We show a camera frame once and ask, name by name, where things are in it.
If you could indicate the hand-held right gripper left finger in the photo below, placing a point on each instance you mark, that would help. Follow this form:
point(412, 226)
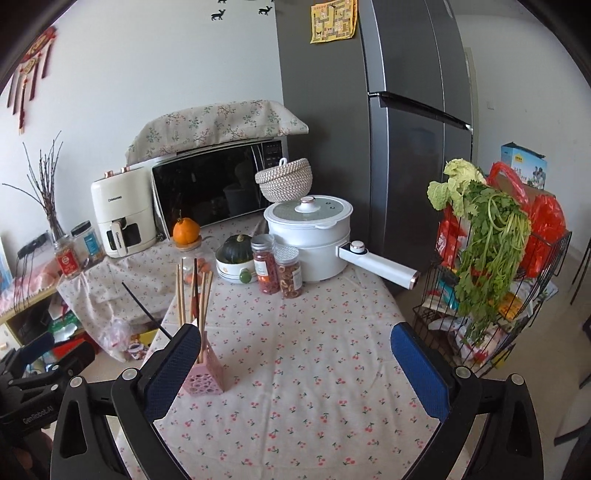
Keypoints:
point(173, 374)

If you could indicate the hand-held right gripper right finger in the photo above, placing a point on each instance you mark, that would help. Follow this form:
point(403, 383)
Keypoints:
point(422, 376)

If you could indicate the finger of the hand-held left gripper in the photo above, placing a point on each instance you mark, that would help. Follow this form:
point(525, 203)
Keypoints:
point(37, 348)
point(69, 360)

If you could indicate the pink perforated chopstick holder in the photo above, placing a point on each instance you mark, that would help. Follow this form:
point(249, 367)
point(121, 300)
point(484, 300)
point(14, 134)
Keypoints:
point(207, 376)

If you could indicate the black chopstick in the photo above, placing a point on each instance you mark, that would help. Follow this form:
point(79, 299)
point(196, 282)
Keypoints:
point(196, 286)
point(145, 310)

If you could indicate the wooden chopstick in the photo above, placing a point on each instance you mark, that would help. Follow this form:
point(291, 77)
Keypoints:
point(202, 300)
point(183, 290)
point(208, 295)
point(179, 295)

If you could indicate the clear plastic bag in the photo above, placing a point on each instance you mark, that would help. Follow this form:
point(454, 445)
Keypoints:
point(115, 339)

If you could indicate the cherry print side cloth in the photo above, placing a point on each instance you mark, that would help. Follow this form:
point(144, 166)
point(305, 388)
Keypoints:
point(115, 286)

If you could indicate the glass jar with red label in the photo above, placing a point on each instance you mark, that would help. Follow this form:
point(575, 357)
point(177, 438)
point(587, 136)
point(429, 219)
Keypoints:
point(69, 258)

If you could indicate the clear plastic container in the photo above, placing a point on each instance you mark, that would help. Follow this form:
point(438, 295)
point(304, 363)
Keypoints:
point(207, 270)

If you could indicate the glass jar with blue label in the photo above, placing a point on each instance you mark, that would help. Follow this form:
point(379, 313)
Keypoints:
point(90, 244)

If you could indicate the white bowl with green knob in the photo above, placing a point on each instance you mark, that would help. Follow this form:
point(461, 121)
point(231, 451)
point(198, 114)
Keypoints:
point(233, 272)

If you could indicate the cherry print tablecloth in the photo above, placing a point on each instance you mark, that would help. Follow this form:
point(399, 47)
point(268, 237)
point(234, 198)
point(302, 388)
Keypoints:
point(300, 369)

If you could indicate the wooden coaster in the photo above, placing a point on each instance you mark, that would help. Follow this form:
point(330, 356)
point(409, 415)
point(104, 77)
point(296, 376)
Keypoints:
point(189, 247)

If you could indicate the red snack packet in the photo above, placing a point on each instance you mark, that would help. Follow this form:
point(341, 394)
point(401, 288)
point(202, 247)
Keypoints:
point(447, 244)

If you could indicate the dark green squash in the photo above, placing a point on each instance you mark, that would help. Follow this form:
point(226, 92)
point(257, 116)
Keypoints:
point(237, 251)

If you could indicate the jar of red dried berries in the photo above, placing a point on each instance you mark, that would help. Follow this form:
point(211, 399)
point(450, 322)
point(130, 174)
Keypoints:
point(264, 267)

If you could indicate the green coriander bunch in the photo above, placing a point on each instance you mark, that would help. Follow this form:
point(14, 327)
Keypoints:
point(489, 249)

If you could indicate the large orange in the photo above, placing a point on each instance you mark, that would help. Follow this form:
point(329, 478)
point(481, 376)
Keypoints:
point(186, 230)

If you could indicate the jar of dried fruit slices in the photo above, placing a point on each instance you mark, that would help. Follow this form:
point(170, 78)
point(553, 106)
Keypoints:
point(288, 274)

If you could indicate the white air fryer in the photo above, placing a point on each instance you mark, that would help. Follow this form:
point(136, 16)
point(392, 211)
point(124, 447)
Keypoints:
point(122, 212)

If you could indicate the dry branches in vase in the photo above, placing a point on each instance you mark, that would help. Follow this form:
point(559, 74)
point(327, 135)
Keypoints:
point(46, 184)

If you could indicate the white electric pot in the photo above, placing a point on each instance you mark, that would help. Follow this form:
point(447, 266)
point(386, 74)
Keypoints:
point(314, 240)

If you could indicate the black microwave oven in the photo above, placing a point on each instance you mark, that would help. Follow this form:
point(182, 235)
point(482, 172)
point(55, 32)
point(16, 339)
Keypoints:
point(207, 184)

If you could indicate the napa cabbage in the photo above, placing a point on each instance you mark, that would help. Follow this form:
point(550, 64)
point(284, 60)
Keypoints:
point(455, 184)

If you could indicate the red plastic bag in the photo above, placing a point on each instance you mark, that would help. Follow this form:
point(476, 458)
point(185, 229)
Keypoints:
point(540, 221)

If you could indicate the cardboard box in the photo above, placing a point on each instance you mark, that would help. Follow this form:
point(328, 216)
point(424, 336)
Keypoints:
point(540, 191)

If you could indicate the woven lidded basket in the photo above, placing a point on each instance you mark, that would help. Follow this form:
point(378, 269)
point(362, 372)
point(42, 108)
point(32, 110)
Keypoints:
point(284, 180)

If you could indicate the blue printed box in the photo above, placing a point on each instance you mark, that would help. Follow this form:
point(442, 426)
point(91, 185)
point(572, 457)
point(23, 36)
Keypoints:
point(524, 164)

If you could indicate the grey refrigerator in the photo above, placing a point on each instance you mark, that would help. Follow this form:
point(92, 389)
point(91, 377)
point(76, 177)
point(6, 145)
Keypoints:
point(369, 138)

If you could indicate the floral cloth cover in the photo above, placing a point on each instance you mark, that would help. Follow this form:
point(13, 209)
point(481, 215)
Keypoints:
point(207, 124)

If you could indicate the red hanging ornament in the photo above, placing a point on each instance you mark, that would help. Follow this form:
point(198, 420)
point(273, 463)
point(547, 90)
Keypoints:
point(34, 60)

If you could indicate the yellow fridge poster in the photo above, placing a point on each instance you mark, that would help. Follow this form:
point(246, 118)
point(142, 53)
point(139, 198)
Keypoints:
point(333, 21)

